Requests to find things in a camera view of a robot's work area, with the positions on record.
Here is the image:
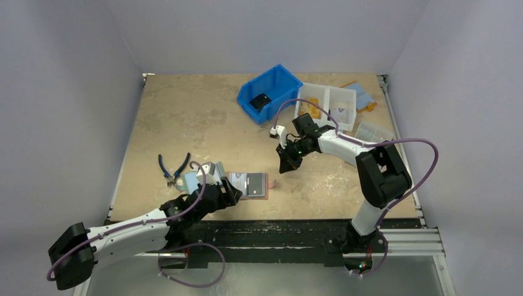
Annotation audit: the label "grey card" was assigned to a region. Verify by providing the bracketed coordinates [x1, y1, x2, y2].
[247, 173, 265, 197]

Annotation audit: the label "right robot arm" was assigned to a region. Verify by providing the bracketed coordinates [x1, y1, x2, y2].
[270, 113, 412, 252]

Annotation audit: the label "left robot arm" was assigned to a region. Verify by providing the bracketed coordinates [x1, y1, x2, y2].
[47, 177, 242, 290]

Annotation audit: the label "white VIP card in holder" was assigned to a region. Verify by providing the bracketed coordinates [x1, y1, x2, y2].
[229, 172, 248, 196]

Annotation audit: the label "orange card holder in tray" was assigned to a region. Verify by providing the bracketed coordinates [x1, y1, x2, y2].
[298, 97, 321, 120]

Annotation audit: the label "card in white tray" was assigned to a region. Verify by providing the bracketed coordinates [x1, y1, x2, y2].
[329, 108, 350, 124]

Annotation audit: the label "black card in blue bin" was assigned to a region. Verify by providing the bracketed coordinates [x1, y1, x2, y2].
[249, 93, 272, 113]

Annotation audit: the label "blue plastic bin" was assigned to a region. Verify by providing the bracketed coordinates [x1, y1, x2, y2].
[236, 64, 303, 125]

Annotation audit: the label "white divided plastic tray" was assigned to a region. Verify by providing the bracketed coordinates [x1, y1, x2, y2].
[294, 83, 356, 132]

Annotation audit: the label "clear plastic screw box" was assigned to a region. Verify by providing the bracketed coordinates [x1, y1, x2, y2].
[355, 121, 395, 143]

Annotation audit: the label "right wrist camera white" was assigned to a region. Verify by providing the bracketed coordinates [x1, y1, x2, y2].
[270, 125, 287, 149]

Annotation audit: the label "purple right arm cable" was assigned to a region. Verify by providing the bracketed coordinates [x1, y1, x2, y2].
[273, 99, 440, 279]

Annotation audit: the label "blue handled pliers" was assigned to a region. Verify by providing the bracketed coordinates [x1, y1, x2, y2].
[158, 152, 192, 189]

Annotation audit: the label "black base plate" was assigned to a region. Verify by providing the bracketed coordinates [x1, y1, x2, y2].
[102, 220, 422, 268]

